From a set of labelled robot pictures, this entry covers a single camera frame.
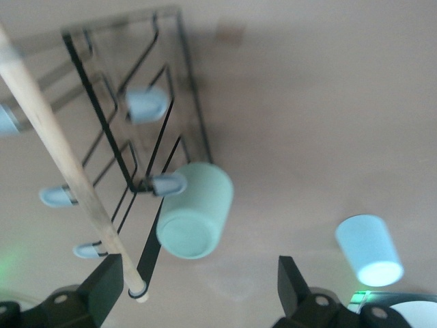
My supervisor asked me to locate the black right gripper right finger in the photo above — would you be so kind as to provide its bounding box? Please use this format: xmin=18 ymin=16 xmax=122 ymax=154
xmin=272 ymin=256 xmax=410 ymax=328

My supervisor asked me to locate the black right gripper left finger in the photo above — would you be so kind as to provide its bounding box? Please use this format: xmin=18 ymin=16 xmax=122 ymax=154
xmin=0 ymin=254 xmax=123 ymax=328

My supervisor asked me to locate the black wire cup holder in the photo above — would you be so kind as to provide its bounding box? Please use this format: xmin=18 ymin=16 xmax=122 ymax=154
xmin=0 ymin=6 xmax=214 ymax=303

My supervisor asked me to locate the mint green plastic cup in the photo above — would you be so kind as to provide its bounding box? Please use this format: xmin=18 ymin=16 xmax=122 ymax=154
xmin=156 ymin=162 xmax=235 ymax=260

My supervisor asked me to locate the light blue plastic cup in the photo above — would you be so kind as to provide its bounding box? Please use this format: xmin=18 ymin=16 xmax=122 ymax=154
xmin=334 ymin=214 xmax=405 ymax=287

